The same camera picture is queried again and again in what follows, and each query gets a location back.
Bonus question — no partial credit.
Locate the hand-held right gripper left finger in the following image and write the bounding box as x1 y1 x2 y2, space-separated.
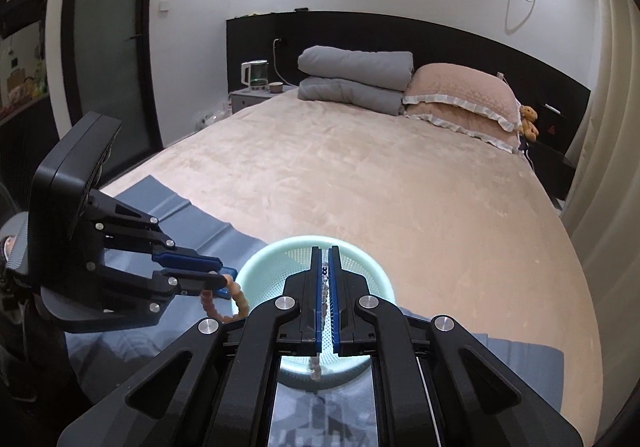
55 247 324 447

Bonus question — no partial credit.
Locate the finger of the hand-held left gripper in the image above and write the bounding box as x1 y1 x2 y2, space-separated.
92 189 224 273
92 248 239 317

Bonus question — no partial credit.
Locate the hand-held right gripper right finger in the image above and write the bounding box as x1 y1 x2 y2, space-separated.
327 247 583 447

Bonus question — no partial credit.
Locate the pink bead necklace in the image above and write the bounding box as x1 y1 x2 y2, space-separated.
309 249 335 384

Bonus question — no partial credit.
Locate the orange bead bracelet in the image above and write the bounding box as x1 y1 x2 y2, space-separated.
199 272 251 325

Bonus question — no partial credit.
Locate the teal plastic mesh basket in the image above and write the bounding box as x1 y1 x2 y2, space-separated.
235 236 396 390

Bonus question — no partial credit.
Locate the blue cloth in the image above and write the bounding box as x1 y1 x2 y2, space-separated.
65 176 566 447

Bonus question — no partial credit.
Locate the pink bed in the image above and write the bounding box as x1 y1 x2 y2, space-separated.
65 89 603 447

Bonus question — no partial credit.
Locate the frosted glass door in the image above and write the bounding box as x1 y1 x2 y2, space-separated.
62 0 164 188

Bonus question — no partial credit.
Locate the grey nightstand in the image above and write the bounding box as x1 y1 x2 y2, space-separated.
230 86 299 116

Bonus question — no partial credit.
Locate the white glass kettle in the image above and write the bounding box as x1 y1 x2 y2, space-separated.
241 60 271 92

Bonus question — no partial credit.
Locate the grey folded quilt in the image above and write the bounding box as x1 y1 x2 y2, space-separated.
298 77 406 116
297 46 415 92

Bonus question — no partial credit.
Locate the pink frilled pillow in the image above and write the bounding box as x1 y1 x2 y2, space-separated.
402 107 521 155
402 63 523 134

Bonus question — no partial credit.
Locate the black nightstand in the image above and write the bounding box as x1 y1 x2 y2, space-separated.
525 142 576 201

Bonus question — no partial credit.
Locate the brown teddy bear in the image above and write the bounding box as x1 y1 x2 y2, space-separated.
517 105 541 142

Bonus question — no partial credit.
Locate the black headboard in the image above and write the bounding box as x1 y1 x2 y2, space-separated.
226 11 592 168

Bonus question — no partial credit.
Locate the cream curtain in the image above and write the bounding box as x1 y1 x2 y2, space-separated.
559 0 640 278

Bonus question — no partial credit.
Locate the dark wall shelf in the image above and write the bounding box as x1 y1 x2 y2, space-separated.
0 0 63 138

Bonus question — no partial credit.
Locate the white charging cable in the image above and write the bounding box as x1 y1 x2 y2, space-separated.
272 38 301 88

